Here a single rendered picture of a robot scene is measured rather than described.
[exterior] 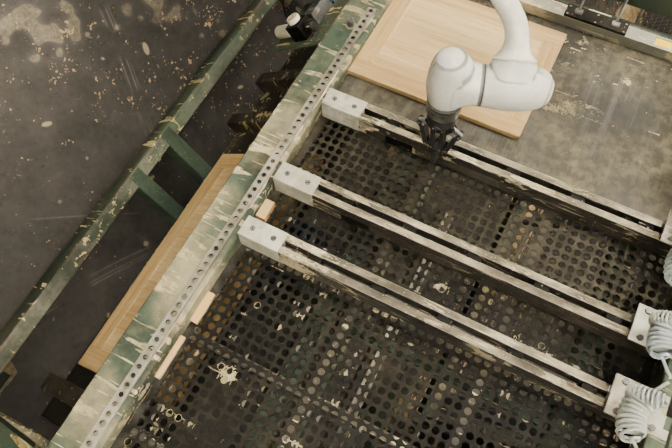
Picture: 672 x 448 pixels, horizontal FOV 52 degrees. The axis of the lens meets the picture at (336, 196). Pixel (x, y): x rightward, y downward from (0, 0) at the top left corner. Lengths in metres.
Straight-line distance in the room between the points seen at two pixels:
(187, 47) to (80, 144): 0.60
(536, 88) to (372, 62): 0.71
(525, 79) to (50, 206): 1.69
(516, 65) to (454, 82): 0.15
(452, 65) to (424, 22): 0.74
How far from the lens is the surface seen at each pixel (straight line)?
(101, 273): 2.71
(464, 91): 1.63
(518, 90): 1.64
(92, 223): 2.48
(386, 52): 2.24
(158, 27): 2.84
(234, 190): 1.95
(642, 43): 2.40
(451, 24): 2.33
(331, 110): 2.06
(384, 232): 1.86
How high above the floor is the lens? 2.41
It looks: 45 degrees down
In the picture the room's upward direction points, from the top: 94 degrees clockwise
